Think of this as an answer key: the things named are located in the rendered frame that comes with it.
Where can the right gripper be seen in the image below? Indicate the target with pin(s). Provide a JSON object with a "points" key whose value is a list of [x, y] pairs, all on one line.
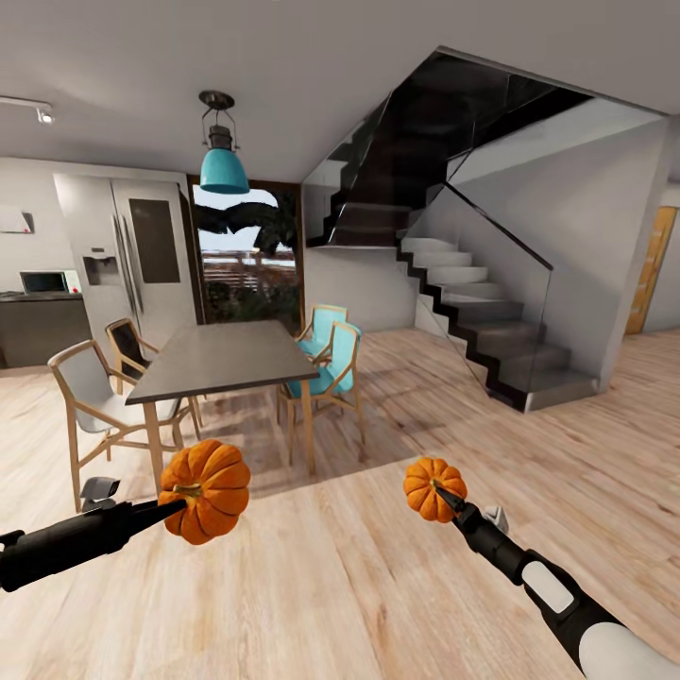
{"points": [[481, 536]]}

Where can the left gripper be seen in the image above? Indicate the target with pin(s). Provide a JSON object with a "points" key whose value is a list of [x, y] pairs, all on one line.
{"points": [[78, 539]]}

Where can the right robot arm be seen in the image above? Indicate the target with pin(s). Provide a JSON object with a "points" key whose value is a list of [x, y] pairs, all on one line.
{"points": [[600, 645]]}

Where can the door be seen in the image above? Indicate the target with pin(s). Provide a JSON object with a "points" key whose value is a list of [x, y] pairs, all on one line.
{"points": [[646, 283]]}

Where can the microwave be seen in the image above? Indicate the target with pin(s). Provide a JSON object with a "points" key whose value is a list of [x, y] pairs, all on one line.
{"points": [[51, 282]]}

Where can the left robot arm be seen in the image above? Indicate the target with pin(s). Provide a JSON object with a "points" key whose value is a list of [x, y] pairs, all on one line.
{"points": [[103, 527]]}

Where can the pumpkin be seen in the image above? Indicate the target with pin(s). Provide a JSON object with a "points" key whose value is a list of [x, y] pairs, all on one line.
{"points": [[422, 480], [213, 480]]}

